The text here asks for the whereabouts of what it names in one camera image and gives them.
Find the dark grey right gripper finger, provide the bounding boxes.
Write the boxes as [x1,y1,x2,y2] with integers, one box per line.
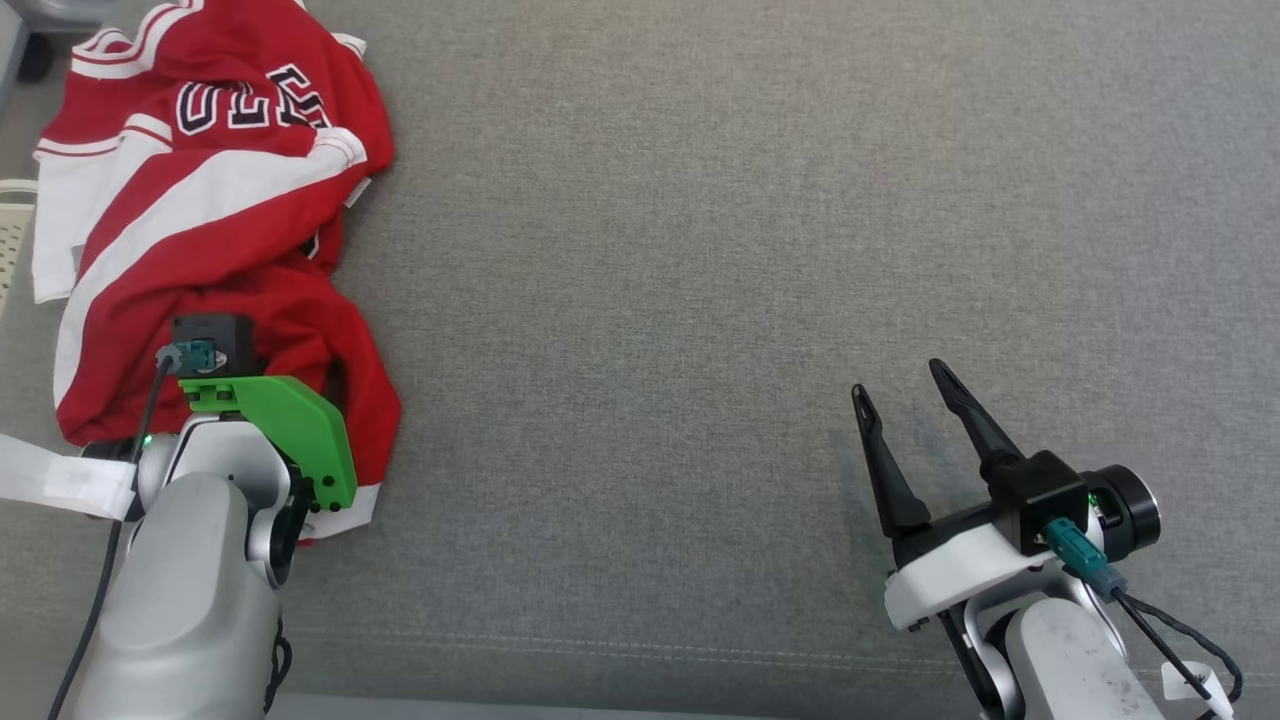
[852,385,932,536]
[928,358,1026,481]

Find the white cable label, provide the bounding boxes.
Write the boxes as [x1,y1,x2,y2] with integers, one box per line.
[0,433,137,521]
[1160,660,1237,720]

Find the white laundry basket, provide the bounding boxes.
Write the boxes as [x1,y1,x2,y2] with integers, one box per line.
[0,178,39,321]

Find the white right cable label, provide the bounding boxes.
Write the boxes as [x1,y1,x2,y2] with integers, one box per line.
[1160,660,1237,720]

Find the grey wheeled chair base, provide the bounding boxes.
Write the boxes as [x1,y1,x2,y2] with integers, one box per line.
[0,0,117,101]

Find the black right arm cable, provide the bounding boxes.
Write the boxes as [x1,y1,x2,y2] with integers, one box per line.
[1045,518,1243,703]

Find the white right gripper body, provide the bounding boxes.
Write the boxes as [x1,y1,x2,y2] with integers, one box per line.
[884,503,1101,631]

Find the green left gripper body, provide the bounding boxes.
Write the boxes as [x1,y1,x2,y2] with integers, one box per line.
[180,375,358,511]

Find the red shorts with white stripe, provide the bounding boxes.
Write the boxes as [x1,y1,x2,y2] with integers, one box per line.
[52,140,403,543]

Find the white left cable label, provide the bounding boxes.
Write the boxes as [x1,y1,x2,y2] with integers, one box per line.
[0,433,137,521]

